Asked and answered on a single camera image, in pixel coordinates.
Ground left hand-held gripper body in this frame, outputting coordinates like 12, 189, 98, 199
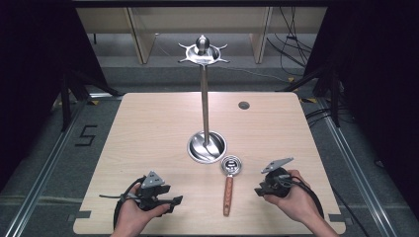
132, 170, 172, 211

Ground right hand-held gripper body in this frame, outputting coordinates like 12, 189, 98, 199
260, 156, 294, 198

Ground steel strainer with wooden handle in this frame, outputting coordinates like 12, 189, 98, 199
220, 154, 243, 217

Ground steel utensil stand with hooks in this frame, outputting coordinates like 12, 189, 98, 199
177, 35, 230, 165

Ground person's left hand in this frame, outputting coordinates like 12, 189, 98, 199
116, 183, 172, 231

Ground person's right hand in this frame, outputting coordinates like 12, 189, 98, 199
262, 169, 322, 228

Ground black metal stand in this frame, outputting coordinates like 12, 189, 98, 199
58, 68, 124, 133
276, 63, 342, 128

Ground black curtain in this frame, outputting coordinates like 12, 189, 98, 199
301, 0, 419, 211
0, 0, 111, 194

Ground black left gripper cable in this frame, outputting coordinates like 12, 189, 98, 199
99, 176, 147, 230

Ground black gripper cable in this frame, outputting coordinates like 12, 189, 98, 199
279, 175, 325, 220
99, 176, 147, 230

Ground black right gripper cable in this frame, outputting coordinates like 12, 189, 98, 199
279, 175, 325, 220

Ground aluminium floor rail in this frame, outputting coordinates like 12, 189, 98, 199
3, 93, 125, 237
316, 98, 398, 237

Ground black floor cables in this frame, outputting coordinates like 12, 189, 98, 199
266, 6, 314, 68

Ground light wooden desk frame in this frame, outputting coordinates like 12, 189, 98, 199
75, 6, 328, 65

